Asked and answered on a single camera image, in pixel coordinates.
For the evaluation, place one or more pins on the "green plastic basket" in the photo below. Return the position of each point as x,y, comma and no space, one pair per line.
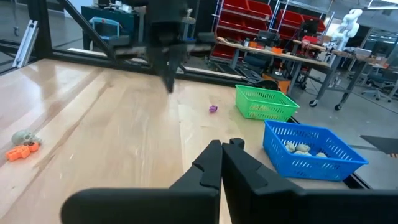
245,105

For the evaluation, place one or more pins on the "purple plastic Halloween toy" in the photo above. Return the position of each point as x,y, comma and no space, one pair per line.
213,108

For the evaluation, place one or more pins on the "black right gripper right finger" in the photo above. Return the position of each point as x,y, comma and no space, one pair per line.
311,208

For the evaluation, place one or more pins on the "wooden bench grey legs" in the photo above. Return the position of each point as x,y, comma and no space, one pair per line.
357,56

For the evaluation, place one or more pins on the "red bin storage rack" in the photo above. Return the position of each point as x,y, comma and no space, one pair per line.
248,15

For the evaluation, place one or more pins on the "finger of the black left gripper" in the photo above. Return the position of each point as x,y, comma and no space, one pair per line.
163,62
175,62

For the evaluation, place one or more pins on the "orange plastic Halloween toy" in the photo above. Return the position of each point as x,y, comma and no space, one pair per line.
20,152

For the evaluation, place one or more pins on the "orange storage crate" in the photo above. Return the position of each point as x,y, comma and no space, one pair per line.
281,84

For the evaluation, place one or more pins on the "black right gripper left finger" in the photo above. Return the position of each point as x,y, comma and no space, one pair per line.
140,207

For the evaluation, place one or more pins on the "grey plastic skull toy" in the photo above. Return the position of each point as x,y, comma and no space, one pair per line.
23,137
290,147
303,147
301,153
321,154

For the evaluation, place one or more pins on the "black office chair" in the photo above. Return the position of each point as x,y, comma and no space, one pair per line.
377,81

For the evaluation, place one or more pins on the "black hazard striped floor plate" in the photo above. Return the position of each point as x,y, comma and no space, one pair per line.
381,143

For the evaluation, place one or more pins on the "blue plastic basket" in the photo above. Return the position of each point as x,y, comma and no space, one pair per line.
311,171

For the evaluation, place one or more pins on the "cluttered wooden workbench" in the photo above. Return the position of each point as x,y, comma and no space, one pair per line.
280,56

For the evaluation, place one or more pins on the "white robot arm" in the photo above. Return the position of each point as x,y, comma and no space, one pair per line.
346,26

